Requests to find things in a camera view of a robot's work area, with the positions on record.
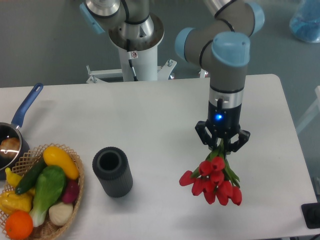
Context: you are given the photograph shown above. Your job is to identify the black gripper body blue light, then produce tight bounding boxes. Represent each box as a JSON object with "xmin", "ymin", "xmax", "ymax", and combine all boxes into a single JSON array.
[{"xmin": 207, "ymin": 103, "xmax": 242, "ymax": 139}]

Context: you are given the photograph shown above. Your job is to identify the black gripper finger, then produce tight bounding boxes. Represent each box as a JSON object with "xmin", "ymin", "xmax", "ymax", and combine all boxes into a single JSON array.
[
  {"xmin": 195, "ymin": 120, "xmax": 218, "ymax": 150},
  {"xmin": 226, "ymin": 129, "xmax": 251, "ymax": 155}
]

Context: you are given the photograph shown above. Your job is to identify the red tulip bouquet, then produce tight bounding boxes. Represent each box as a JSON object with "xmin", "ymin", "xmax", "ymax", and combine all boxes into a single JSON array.
[{"xmin": 179, "ymin": 140, "xmax": 243, "ymax": 206}]

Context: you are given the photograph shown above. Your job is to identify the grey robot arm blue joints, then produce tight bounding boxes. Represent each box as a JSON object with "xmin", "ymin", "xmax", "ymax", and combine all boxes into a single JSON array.
[{"xmin": 80, "ymin": 0, "xmax": 265, "ymax": 109}]

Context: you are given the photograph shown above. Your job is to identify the dark grey ribbed vase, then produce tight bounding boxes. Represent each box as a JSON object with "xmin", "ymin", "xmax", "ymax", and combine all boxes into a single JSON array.
[{"xmin": 92, "ymin": 146, "xmax": 134, "ymax": 198}]

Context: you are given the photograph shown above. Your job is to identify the black device at edge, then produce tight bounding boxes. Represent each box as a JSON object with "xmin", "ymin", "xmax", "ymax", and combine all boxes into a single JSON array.
[{"xmin": 301, "ymin": 202, "xmax": 320, "ymax": 229}]

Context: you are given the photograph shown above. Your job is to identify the blue plastic bag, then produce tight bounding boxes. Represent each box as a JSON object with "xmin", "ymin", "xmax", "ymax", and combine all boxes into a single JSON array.
[{"xmin": 289, "ymin": 0, "xmax": 320, "ymax": 43}]

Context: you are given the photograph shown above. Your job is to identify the purple radish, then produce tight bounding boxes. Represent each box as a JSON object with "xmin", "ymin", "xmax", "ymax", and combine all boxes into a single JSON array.
[{"xmin": 61, "ymin": 180, "xmax": 80, "ymax": 204}]

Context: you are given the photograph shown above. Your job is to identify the yellow squash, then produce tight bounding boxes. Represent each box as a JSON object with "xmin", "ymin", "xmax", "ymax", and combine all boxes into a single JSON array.
[{"xmin": 43, "ymin": 145, "xmax": 80, "ymax": 180}]

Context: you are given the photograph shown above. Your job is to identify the green bok choy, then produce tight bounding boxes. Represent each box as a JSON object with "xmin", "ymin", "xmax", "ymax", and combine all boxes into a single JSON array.
[{"xmin": 29, "ymin": 165, "xmax": 67, "ymax": 228}]

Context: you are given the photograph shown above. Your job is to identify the white garlic bulb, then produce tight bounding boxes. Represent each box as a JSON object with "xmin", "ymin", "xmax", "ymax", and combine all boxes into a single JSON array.
[{"xmin": 48, "ymin": 202, "xmax": 73, "ymax": 226}]

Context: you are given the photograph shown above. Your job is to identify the green cucumber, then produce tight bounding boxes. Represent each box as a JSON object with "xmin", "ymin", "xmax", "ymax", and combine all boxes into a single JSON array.
[{"xmin": 15, "ymin": 159, "xmax": 47, "ymax": 195}]

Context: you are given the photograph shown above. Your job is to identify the woven wicker basket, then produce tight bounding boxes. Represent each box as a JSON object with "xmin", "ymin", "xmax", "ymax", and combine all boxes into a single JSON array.
[{"xmin": 11, "ymin": 143, "xmax": 85, "ymax": 240}]

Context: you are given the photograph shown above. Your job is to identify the brown bread roll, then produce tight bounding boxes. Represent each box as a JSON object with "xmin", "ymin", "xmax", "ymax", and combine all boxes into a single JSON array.
[{"xmin": 0, "ymin": 137, "xmax": 20, "ymax": 159}]

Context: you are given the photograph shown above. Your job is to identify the yellow banana pepper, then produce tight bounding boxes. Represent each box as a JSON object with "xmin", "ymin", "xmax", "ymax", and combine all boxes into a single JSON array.
[{"xmin": 5, "ymin": 167, "xmax": 23, "ymax": 189}]

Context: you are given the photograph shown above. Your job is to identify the orange fruit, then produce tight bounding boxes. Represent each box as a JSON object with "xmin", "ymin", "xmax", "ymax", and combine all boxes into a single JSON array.
[{"xmin": 4, "ymin": 210, "xmax": 34, "ymax": 240}]

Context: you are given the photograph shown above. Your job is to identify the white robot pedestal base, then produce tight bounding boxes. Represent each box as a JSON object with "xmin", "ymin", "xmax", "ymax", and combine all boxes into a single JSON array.
[{"xmin": 85, "ymin": 12, "xmax": 178, "ymax": 84}]

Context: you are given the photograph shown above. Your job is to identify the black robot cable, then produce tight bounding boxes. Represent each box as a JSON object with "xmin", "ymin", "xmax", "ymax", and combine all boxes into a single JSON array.
[{"xmin": 126, "ymin": 38, "xmax": 139, "ymax": 82}]

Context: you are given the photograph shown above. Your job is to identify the blue handled saucepan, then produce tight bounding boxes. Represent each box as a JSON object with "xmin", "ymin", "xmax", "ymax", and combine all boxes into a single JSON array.
[{"xmin": 0, "ymin": 83, "xmax": 44, "ymax": 181}]

